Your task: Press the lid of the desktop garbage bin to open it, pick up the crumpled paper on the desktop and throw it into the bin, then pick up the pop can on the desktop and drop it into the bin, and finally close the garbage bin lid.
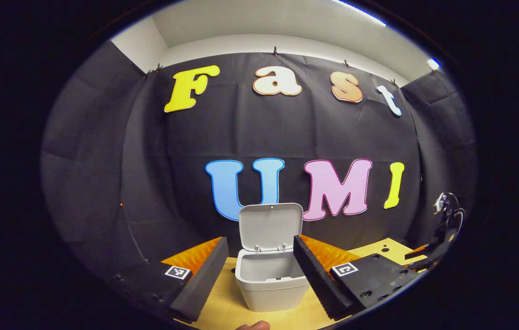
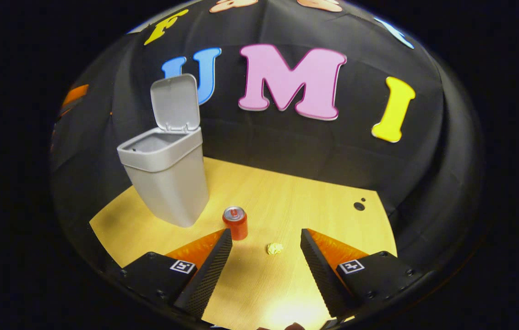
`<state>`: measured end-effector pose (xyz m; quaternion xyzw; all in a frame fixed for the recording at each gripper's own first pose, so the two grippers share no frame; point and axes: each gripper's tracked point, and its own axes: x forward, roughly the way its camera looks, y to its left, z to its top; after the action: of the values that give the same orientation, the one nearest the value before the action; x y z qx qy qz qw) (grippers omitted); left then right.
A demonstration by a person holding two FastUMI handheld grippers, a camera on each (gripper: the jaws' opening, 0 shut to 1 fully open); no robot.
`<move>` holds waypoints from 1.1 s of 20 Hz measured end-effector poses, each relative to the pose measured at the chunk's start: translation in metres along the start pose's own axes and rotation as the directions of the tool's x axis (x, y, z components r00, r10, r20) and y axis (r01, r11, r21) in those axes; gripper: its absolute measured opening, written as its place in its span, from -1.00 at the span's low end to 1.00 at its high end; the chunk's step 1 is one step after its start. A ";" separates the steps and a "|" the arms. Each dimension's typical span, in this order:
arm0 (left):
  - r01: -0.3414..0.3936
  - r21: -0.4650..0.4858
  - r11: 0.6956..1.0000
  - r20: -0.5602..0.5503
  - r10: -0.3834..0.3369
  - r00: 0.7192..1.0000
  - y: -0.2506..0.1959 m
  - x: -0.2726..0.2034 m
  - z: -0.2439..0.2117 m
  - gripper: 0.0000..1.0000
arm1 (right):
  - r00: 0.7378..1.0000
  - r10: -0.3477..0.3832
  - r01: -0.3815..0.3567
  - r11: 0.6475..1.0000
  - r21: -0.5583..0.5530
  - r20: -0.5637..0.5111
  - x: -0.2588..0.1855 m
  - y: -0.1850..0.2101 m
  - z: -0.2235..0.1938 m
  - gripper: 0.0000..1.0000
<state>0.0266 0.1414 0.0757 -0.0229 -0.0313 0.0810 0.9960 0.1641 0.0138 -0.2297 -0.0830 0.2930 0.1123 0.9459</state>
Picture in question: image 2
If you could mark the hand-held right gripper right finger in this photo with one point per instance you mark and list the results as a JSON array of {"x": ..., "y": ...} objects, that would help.
[{"x": 323, "y": 275}]

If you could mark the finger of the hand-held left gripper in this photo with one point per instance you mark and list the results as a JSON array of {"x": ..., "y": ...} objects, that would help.
[{"x": 76, "y": 94}]

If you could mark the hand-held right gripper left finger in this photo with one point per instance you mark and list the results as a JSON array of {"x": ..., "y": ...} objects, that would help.
[{"x": 209, "y": 275}]

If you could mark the yellow paper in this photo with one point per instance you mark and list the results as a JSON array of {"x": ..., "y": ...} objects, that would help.
[{"x": 275, "y": 249}]

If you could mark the red pop can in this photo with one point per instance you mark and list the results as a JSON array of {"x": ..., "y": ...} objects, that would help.
[{"x": 236, "y": 227}]

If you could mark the grey desktop garbage bin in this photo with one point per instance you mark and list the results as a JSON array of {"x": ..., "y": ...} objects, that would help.
[{"x": 167, "y": 183}]

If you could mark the wooden desktop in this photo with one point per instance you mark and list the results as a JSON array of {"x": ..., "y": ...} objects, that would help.
[{"x": 286, "y": 206}]

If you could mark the black backdrop cloth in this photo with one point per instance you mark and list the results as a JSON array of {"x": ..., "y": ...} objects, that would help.
[{"x": 286, "y": 142}]

